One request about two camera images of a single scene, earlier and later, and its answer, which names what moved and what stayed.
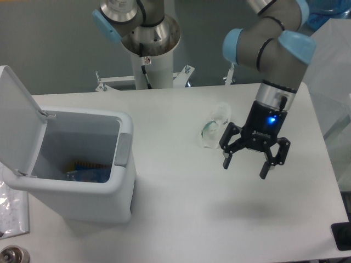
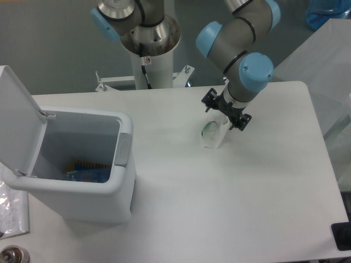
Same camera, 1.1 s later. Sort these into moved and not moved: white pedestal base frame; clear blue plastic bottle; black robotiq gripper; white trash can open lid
Moved: black robotiq gripper
Not moved: white pedestal base frame; clear blue plastic bottle; white trash can open lid
